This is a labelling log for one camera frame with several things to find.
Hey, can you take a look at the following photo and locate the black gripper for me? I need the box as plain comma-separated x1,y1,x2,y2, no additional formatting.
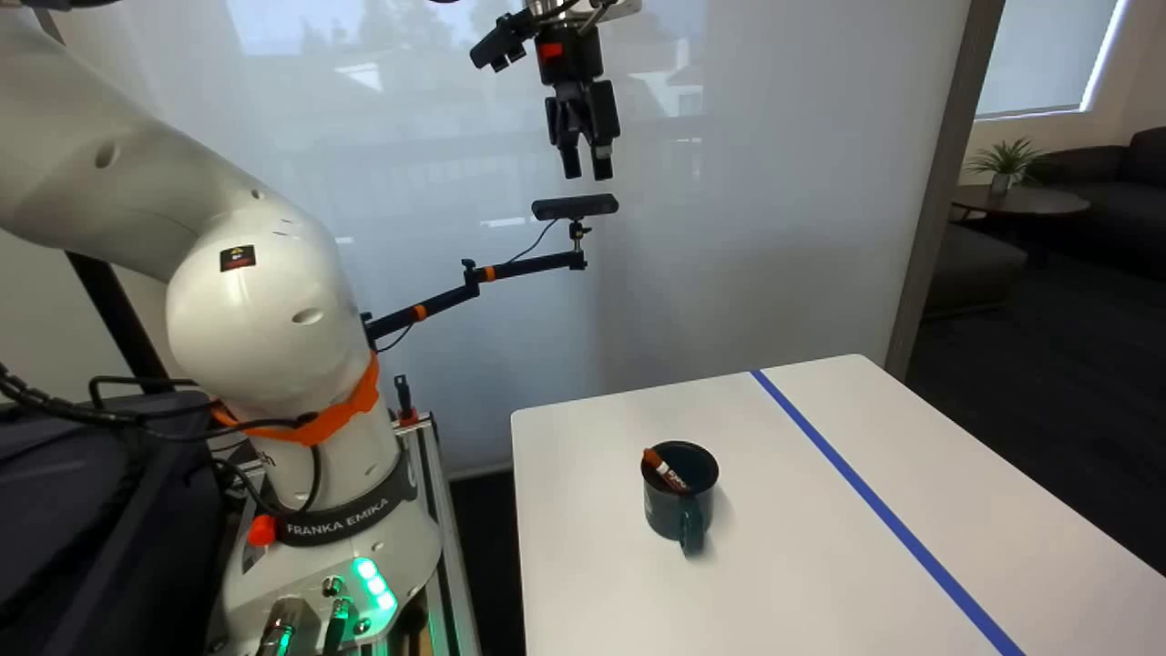
535,23,618,177

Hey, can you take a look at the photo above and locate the orange marker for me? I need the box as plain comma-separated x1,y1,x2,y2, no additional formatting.
643,447,690,493

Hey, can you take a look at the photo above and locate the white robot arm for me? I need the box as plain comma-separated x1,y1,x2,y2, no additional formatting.
0,15,442,580

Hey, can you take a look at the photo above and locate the blue tape border line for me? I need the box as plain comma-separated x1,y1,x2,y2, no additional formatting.
752,368,1024,656

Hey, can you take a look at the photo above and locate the dark teal mug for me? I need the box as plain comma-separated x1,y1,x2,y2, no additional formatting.
643,442,719,557

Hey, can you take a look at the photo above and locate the potted green plant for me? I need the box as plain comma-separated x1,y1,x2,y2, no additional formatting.
972,139,1034,195

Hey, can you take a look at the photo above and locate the round dark side table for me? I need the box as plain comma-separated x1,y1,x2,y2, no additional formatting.
950,187,1089,218

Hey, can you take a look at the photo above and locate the dark sofa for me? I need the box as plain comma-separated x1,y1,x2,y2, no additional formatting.
1028,126,1166,276

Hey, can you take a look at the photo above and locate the black side stand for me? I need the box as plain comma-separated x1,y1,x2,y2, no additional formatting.
0,255,221,656

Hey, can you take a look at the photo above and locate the black articulated camera boom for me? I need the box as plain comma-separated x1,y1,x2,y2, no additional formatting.
362,218,589,347

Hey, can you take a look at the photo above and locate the black camera on boom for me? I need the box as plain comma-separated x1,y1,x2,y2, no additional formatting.
533,194,618,218

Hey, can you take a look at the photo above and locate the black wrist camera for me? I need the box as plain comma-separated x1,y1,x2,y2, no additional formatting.
472,12,540,68

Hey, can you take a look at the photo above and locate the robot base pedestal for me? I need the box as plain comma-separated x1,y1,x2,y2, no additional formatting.
210,414,480,656

